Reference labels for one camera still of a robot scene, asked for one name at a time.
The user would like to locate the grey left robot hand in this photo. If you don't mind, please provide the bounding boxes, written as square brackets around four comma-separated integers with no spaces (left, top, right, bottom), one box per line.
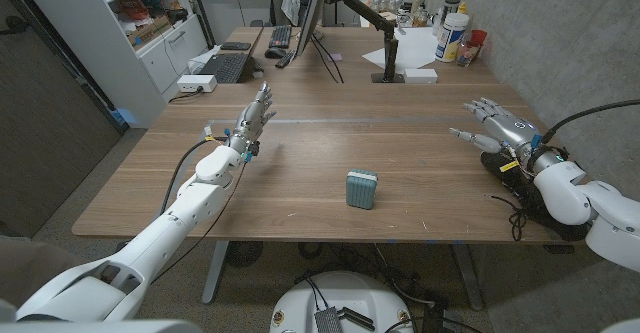
[229,81,277,155]

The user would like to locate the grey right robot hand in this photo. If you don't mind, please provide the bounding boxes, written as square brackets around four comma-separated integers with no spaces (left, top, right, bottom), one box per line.
[448,97,561,172]

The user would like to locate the white power box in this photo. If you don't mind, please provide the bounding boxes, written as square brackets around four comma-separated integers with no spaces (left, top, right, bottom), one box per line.
[176,74,219,94]

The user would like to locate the flat white box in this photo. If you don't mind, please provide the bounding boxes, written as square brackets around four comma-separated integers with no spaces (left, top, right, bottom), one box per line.
[402,67,439,85]

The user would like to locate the teal ribbed soap box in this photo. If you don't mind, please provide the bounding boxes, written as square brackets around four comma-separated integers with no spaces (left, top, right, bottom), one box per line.
[345,168,379,211]

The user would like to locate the cardboard box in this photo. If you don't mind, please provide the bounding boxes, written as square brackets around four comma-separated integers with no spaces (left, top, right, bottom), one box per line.
[127,15,171,49]

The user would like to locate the black white sneaker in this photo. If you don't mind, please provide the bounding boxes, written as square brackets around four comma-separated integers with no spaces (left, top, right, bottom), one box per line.
[480,150,591,243]

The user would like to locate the black laptop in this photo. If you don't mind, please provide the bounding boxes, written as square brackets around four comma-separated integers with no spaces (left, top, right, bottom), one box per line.
[198,52,250,84]

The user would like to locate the black remote control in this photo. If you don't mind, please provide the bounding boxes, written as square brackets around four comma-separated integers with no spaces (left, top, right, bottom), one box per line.
[274,50,297,69]

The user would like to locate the white plastic bag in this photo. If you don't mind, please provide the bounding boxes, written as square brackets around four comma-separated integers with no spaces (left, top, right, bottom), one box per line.
[187,44,221,74]

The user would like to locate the clear glass cup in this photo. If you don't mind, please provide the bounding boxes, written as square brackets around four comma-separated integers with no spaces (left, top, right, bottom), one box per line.
[455,40,481,68]

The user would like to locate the black keyboard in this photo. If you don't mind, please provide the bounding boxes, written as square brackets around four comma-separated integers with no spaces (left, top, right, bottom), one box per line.
[268,24,293,50]

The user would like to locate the white shelf cabinet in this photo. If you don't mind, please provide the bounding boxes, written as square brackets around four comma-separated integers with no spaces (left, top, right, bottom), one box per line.
[14,0,209,129]

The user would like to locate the white wipes canister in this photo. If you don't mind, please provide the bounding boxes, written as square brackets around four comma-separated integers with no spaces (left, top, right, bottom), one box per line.
[434,12,470,64]

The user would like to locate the computer monitor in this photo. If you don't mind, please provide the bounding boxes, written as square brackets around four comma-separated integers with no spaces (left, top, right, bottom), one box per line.
[294,0,331,58]

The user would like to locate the white paper sheet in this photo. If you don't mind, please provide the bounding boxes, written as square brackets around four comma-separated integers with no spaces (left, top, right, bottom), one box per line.
[361,26,441,72]

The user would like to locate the blue plastic piece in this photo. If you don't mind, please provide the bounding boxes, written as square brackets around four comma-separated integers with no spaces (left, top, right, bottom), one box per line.
[110,107,139,127]

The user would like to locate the black silver thermos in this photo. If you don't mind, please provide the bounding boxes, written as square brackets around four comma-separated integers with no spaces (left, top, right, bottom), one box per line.
[442,0,461,24]

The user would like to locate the grey table leg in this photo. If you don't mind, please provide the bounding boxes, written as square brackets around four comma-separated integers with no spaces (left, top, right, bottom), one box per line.
[452,242,485,312]
[202,240,230,305]

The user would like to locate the orange snack bag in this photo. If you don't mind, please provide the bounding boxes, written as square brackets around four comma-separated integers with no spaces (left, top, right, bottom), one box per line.
[118,0,150,22]

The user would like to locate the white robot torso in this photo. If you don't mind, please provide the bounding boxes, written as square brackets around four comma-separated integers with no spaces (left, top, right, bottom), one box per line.
[269,271,415,333]

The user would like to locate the brown fabric seat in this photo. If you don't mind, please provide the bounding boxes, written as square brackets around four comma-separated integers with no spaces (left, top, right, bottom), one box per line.
[0,236,99,314]

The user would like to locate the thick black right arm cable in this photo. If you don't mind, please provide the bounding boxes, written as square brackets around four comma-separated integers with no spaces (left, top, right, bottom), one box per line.
[542,98,640,144]

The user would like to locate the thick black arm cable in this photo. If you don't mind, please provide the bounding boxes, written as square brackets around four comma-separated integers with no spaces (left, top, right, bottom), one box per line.
[158,137,231,217]
[542,98,640,144]

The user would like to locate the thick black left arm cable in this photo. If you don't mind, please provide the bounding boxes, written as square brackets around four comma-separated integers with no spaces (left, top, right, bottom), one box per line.
[158,137,231,217]

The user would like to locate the black monitor cables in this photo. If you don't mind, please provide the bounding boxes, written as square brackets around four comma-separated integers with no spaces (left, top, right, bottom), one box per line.
[309,35,345,84]

